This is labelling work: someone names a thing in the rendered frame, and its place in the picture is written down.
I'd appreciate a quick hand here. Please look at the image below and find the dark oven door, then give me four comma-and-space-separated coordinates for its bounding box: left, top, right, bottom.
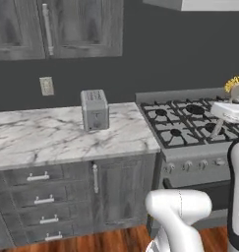
161, 178, 231, 212

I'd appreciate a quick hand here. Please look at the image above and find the grey wood base cabinet door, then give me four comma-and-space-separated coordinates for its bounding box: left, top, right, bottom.
90, 153, 157, 231

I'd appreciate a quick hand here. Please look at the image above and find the yellow bushy object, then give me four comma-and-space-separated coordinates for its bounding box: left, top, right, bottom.
223, 75, 239, 94

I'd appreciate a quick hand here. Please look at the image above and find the silver base cabinet handle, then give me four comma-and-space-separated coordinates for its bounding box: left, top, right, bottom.
91, 163, 100, 195

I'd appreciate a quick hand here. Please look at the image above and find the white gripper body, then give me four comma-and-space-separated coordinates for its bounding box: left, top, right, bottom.
210, 100, 239, 125

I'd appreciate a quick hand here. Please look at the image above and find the grey gas range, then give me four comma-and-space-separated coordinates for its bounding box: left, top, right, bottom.
135, 87, 239, 238

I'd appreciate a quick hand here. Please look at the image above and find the grey wall outlet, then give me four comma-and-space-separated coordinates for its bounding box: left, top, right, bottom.
38, 76, 55, 97

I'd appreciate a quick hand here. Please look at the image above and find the grey wood wall cabinet door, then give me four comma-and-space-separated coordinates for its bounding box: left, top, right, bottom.
36, 0, 125, 60
0, 0, 46, 62

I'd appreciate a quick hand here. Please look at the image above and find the grey toaster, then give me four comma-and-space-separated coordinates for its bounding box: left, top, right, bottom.
80, 89, 110, 132

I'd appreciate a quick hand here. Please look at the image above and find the grey range hood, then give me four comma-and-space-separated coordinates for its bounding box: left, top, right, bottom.
142, 0, 239, 13

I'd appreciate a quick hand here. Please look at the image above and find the grey wood drawer front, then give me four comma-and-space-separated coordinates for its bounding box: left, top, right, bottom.
10, 184, 68, 209
24, 223, 75, 244
18, 204, 72, 227
2, 164, 65, 187

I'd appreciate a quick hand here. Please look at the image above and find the silver wall cabinet handle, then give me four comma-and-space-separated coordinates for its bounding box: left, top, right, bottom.
41, 3, 55, 56

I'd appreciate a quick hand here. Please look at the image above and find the silver drawer handle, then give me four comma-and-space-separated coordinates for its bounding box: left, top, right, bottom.
44, 230, 64, 242
26, 170, 51, 182
38, 214, 60, 225
33, 194, 56, 206

